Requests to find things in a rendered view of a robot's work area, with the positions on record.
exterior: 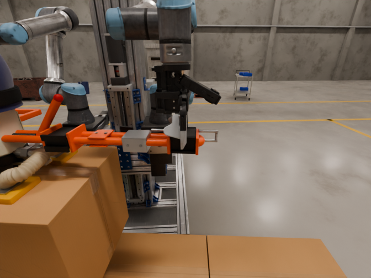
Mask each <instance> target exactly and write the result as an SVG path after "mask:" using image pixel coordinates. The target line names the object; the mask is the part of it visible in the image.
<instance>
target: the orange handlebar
mask: <svg viewBox="0 0 371 278"><path fill-rule="evenodd" d="M15 110H16V111H17V112H18V114H21V115H19V117H20V119H21V121H25V120H27V119H31V118H32V117H36V116H38V115H41V114H42V112H41V110H40V109H15ZM37 131H38V130H16V132H15V133H37ZM113 131H114V130H97V131H96V132H92V131H83V132H82V133H81V137H74V138H73V142H74V144H82V145H90V147H108V146H109V145H122V144H123V143H122V141H121V138H122V137H123V136H124V135H125V134H126V132H113ZM1 140H2V141H3V142H20V143H42V141H41V138H40V136H29V135H4V136H2V138H1ZM204 142H205V139H204V137H203V136H202V135H199V147H200V146H202V145H203V144H204ZM146 145H147V146H164V147H167V136H166V135H165V134H164V133H150V138H148V139H147V141H146Z"/></svg>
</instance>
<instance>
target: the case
mask: <svg viewBox="0 0 371 278"><path fill-rule="evenodd" d="M31 177H39V178H40V180H41V182H40V183H39V184H38V185H36V186H35V187H33V188H32V189H31V190H30V191H28V192H27V193H26V194H25V195H24V196H22V197H21V198H20V199H19V200H17V201H16V202H15V203H14V204H11V205H6V204H0V278H103V276H104V274H105V271H106V269H107V267H108V264H109V262H110V260H111V257H112V255H113V253H114V250H115V248H116V245H117V243H118V241H119V238H120V236H121V234H122V231H123V229H124V227H125V224H126V222H127V220H128V218H129V214H128V208H127V204H126V198H125V191H124V185H123V179H122V174H121V169H120V162H119V156H118V149H117V147H111V146H108V147H90V146H82V147H80V148H79V149H78V152H77V153H76V154H75V155H74V156H72V157H71V158H70V159H69V160H67V161H66V162H65V163H64V164H62V165H50V164H48V165H46V166H42V167H41V168H40V169H38V171H37V172H35V174H32V176H31Z"/></svg>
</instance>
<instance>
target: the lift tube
mask: <svg viewBox="0 0 371 278"><path fill-rule="evenodd" d="M12 87H14V82H13V76H12V73H11V71H10V68H9V66H8V65H7V63H6V61H5V60H4V58H3V57H2V55H1V54H0V90H5V89H9V88H12ZM22 105H23V102H22V101H19V102H17V103H14V104H10V105H6V106H1V107H0V113H2V112H5V111H9V110H13V109H16V108H18V107H20V106H22Z"/></svg>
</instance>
